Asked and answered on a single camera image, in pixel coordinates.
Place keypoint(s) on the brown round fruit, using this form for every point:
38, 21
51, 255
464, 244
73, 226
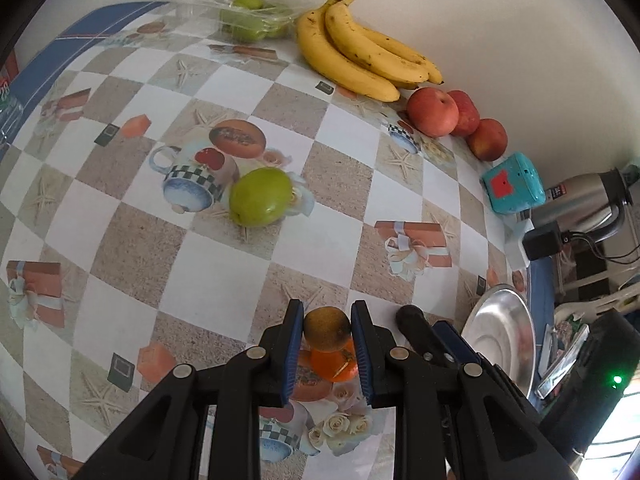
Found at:
327, 327

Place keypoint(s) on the clear plastic fruit container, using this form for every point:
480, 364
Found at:
200, 7

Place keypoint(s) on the yellow banana bunch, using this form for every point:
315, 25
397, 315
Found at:
360, 55

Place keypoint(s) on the checkered printed tablecloth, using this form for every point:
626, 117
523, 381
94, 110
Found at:
125, 240

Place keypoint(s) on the glossy flat packet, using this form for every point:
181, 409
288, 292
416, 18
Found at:
560, 360

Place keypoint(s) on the white plastic chair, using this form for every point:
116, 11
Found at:
600, 295

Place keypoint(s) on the large green fruit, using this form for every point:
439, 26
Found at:
260, 197

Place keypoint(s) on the steel kettle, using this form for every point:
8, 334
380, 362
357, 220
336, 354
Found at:
585, 200

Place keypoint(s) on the red apple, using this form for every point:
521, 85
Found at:
487, 139
432, 112
467, 112

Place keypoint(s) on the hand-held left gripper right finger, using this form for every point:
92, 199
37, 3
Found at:
361, 355

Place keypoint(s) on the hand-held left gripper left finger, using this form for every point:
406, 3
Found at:
292, 350

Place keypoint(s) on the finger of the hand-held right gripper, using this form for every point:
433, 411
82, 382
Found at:
411, 322
452, 340

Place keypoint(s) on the small green fruit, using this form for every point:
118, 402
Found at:
245, 20

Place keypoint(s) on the teal plastic box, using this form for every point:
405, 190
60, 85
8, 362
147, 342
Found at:
512, 185

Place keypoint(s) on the round metal tray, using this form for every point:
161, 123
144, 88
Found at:
500, 340

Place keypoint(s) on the black power adapter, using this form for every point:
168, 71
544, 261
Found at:
542, 242

